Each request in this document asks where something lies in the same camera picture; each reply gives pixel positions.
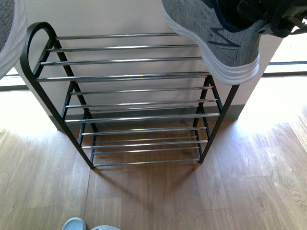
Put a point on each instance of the grey sneaker one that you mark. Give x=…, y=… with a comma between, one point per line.
x=228, y=31

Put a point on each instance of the light blue slipper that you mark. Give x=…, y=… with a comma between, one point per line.
x=74, y=223
x=105, y=227

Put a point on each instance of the grey sneaker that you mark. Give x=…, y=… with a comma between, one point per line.
x=13, y=31

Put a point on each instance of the black metal shoe rack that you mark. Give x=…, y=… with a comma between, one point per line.
x=126, y=99

